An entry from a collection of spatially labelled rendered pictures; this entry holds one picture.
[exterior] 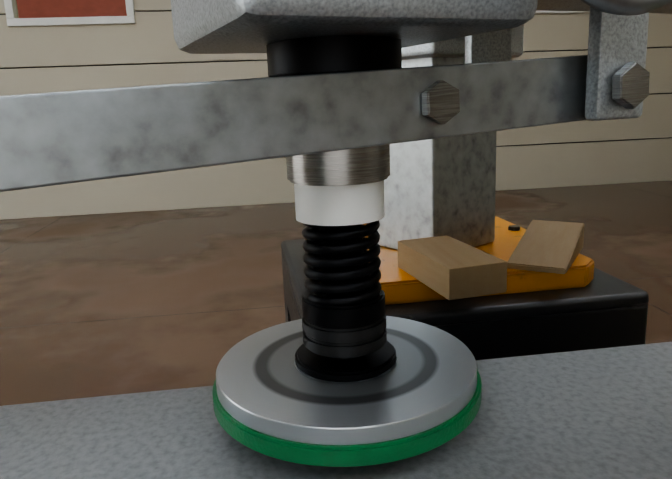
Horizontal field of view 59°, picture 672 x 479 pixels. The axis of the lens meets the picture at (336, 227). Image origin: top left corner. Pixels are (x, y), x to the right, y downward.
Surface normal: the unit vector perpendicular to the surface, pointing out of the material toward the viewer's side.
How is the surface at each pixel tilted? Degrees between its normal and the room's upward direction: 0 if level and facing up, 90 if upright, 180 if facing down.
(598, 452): 0
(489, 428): 0
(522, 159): 90
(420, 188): 90
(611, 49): 90
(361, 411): 0
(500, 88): 90
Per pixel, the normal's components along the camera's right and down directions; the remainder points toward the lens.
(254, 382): -0.04, -0.98
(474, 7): 0.38, 0.54
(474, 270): 0.29, 0.19
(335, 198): -0.08, 0.21
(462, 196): 0.63, 0.14
